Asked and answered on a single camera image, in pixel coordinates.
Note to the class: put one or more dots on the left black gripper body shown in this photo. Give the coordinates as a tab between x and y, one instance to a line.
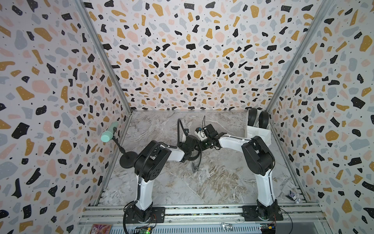
182	146

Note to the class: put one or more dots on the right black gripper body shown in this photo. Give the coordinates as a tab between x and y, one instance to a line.
206	144

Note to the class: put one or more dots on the black belt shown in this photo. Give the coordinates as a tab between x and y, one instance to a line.
197	161
251	116
263	120

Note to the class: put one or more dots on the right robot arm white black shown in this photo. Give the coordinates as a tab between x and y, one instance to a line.
259	160

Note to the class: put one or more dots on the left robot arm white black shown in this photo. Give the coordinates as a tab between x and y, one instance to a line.
149	163

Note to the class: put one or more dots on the white storage roll organizer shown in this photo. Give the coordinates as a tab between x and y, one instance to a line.
252	131

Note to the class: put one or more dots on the green microphone on black stand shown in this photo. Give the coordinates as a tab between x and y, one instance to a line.
111	133

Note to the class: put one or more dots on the small crumpled wrapper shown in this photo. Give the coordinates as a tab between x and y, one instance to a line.
294	196

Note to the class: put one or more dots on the pink printed card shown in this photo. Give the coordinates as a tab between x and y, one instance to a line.
100	229

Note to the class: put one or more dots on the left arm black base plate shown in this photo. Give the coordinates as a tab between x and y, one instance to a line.
155	215

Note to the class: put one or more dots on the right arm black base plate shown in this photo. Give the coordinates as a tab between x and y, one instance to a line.
257	215

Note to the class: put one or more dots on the aluminium mounting rail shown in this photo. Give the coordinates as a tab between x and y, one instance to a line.
204	214

